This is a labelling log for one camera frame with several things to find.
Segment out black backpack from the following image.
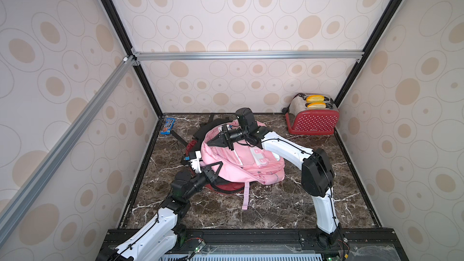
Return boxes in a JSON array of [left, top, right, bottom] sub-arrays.
[[170, 115, 232, 157]]

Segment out red backpack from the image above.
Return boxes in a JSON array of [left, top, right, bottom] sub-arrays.
[[186, 138, 245, 195]]

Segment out pink backpack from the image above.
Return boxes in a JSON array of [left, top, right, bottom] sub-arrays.
[[200, 126, 285, 210]]

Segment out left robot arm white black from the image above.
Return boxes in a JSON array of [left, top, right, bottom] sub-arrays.
[[96, 162, 223, 261]]

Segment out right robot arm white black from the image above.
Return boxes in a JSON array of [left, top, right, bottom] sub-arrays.
[[201, 108, 340, 248]]

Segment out blue candy packet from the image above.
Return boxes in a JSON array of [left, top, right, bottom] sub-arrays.
[[159, 117, 176, 136]]

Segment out red polka dot toaster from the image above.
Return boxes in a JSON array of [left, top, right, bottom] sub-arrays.
[[282, 93, 340, 135]]

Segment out rear yellow toast slice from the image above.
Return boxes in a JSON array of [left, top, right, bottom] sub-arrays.
[[306, 95, 327, 103]]

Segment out yellow toast slice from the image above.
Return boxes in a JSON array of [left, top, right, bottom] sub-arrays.
[[306, 95, 327, 103], [306, 102, 326, 109]]

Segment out front yellow toast slice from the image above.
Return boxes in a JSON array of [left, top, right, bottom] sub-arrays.
[[306, 102, 326, 109]]

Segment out horizontal aluminium bar rear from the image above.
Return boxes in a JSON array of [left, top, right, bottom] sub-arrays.
[[135, 50, 364, 61]]

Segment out diagonal aluminium bar left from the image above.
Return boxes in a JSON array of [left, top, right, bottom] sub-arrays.
[[1, 55, 135, 246]]

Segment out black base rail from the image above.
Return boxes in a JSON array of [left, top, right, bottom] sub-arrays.
[[96, 224, 408, 261]]

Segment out black frame post left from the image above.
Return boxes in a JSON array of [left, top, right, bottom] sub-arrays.
[[100, 0, 163, 117]]

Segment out black frame post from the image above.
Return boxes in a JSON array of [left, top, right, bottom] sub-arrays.
[[100, 0, 163, 117], [335, 0, 403, 107]]

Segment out black frame post right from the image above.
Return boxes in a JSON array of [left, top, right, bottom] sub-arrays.
[[335, 0, 403, 107]]

